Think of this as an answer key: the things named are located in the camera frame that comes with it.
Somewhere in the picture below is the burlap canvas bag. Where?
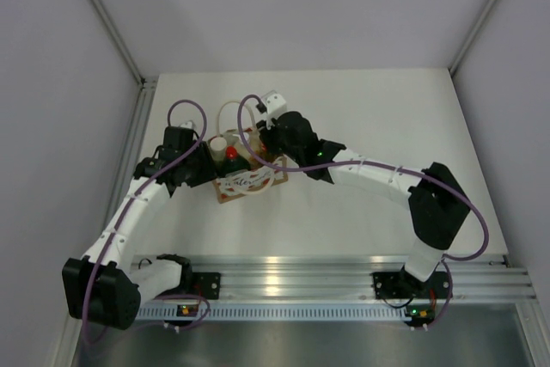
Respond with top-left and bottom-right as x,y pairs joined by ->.
207,99 -> 290,205

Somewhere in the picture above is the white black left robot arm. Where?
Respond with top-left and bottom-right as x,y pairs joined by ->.
62,121 -> 216,330

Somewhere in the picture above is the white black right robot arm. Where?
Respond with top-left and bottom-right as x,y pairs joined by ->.
257,111 -> 471,297

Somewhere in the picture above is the white-capped pale green bottle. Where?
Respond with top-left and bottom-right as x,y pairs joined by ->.
209,136 -> 228,163

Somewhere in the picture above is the green bottle red cap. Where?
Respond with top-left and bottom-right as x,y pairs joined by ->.
221,146 -> 251,177

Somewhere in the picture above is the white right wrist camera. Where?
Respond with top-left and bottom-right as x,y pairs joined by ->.
260,90 -> 287,121

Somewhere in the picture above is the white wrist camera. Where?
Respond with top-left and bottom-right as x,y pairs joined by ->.
260,90 -> 287,121
180,120 -> 197,131

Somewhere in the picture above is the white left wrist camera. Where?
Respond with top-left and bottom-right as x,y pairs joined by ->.
180,120 -> 197,131

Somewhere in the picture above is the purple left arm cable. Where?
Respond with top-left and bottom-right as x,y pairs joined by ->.
80,99 -> 211,345

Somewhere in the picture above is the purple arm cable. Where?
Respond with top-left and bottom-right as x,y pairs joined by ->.
80,99 -> 211,345
238,94 -> 490,333

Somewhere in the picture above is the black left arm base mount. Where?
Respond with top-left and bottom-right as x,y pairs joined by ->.
191,272 -> 222,300

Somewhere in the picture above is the aluminium frame rail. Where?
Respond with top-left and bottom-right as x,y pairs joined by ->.
190,256 -> 536,303

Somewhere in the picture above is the perforated cable duct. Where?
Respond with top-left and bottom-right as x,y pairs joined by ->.
137,303 -> 411,321

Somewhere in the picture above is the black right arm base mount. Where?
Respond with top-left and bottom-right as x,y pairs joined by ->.
372,270 -> 450,301

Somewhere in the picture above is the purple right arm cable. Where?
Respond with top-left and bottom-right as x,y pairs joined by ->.
238,94 -> 490,333

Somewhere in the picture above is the left corner aluminium post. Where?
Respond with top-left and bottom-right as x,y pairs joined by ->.
88,0 -> 144,86

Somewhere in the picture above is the corner aluminium post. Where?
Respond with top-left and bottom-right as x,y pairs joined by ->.
448,0 -> 502,78
88,0 -> 144,86

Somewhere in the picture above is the right corner aluminium post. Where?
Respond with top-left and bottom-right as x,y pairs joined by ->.
448,0 -> 502,78

